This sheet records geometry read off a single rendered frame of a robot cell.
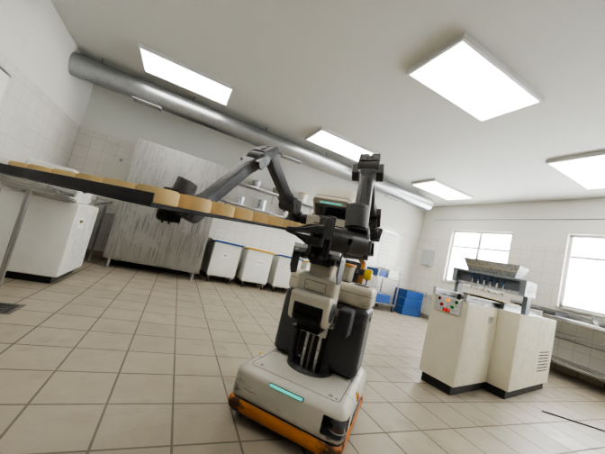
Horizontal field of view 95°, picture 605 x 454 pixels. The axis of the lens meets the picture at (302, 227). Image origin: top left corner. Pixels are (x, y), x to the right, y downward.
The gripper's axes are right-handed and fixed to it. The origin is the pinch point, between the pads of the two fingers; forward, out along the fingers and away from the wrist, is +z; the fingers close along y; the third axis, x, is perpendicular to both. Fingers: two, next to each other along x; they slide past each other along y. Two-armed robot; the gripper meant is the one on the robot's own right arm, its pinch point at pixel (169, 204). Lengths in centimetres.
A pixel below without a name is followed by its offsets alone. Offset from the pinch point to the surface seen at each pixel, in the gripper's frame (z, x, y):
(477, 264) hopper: -132, 317, 9
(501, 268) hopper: -109, 322, 9
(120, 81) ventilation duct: -401, -126, 167
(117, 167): -497, -126, 51
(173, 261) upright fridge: -410, -2, -84
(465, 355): -87, 259, -76
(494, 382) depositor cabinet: -91, 315, -104
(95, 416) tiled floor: -61, -14, -99
